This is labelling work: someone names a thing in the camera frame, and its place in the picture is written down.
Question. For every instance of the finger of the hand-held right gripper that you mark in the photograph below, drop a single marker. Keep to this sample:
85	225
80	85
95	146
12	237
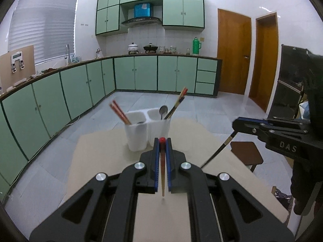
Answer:
249	129
277	123

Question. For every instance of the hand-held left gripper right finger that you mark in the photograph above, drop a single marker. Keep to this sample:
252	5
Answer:
169	161

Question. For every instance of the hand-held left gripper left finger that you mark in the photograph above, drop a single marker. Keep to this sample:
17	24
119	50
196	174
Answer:
157	161

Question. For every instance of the red patterned wooden chopstick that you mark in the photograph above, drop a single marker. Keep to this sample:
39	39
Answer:
118	112
121	110
163	166

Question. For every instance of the white two-compartment utensil holder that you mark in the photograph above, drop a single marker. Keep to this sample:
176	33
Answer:
137	136

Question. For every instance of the black chopstick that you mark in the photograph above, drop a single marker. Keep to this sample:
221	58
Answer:
214	153

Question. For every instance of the blue cloth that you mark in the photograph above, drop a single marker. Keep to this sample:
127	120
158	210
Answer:
304	108

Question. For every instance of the wooden stool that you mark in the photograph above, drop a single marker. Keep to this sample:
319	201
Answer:
247	151

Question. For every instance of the black chair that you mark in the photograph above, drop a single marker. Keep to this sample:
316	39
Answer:
287	80

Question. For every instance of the metal spoon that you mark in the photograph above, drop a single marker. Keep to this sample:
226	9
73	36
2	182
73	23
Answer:
163	111

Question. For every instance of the wooden door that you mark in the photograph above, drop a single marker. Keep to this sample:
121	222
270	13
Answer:
265	60
233	53

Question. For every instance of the green thermos flask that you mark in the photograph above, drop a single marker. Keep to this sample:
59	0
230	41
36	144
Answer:
196	46

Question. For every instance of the green kitchen base cabinets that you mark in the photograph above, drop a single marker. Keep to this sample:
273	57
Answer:
75	85

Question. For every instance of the glass jars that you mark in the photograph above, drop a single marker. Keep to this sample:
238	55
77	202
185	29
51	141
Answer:
171	48

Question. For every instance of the black wok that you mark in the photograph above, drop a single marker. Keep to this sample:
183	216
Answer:
151	48

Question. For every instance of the white cooking pot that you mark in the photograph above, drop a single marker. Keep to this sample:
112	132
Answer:
133	48

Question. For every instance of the metal kettle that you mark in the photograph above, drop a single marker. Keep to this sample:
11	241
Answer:
99	53

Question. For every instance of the metal sink faucet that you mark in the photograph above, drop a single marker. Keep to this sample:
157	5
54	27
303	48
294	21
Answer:
67	54

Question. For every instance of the range hood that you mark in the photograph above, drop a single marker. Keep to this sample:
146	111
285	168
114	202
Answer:
141	21

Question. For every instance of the cardboard sheet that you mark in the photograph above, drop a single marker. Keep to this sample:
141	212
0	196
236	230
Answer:
29	65

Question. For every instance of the white device on cardboard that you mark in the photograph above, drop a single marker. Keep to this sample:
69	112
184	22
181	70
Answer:
17	60

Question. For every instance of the white window blinds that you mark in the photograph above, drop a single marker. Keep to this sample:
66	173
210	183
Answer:
43	25

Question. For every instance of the green kitchen wall cabinets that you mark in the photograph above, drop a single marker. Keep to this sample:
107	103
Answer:
174	12

